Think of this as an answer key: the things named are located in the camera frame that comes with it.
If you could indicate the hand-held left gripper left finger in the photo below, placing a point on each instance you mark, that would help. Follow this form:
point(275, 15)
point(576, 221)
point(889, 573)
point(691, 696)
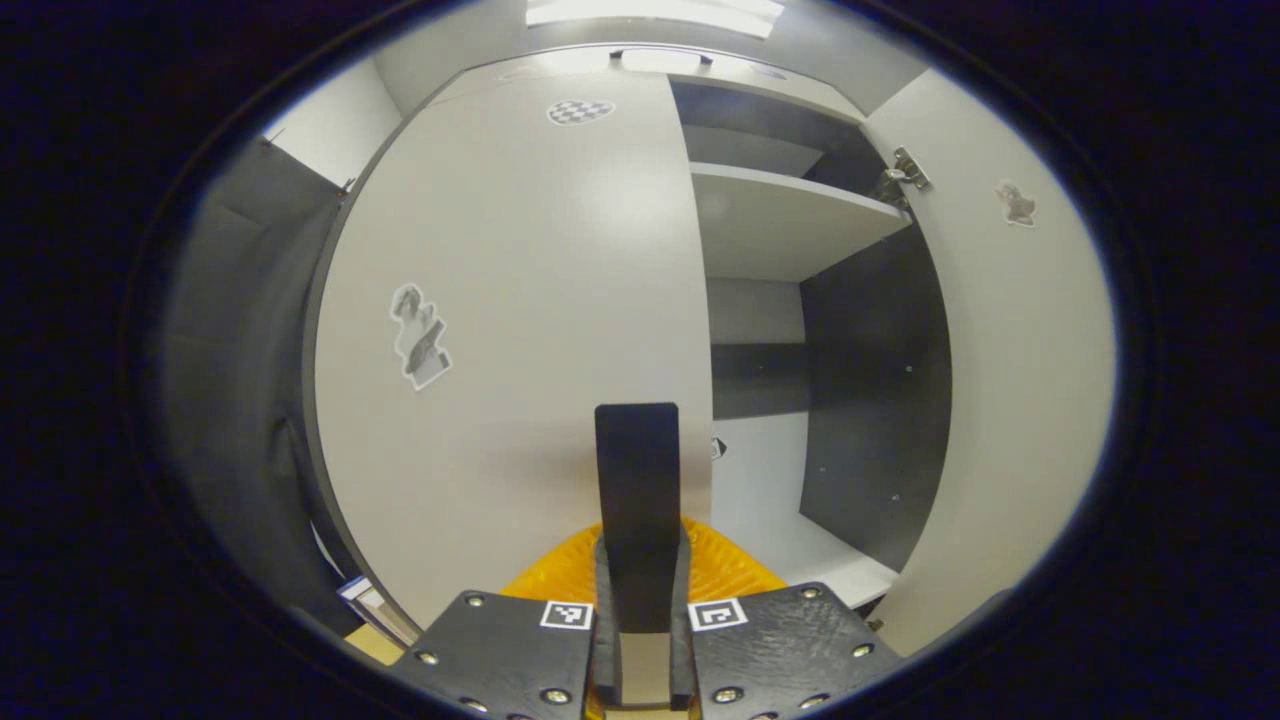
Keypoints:
point(500, 650)

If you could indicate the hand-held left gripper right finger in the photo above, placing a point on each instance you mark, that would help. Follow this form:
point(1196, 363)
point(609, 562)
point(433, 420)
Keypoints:
point(780, 650)

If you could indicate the grey shoe cabinet door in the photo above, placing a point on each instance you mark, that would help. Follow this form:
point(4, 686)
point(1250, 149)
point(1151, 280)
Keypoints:
point(1020, 400)
point(520, 300)

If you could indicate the grey double-door shoe cabinet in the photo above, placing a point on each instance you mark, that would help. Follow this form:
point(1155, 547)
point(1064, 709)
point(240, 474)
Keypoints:
point(760, 220)

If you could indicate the white book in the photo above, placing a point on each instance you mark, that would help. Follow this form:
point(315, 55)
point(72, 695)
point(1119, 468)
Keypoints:
point(375, 605)

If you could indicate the black backdrop cloth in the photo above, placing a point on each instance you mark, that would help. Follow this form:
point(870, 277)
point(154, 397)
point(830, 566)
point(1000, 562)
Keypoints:
point(230, 400)

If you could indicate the ceiling light panel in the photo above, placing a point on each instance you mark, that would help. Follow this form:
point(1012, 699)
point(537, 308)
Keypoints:
point(650, 12)

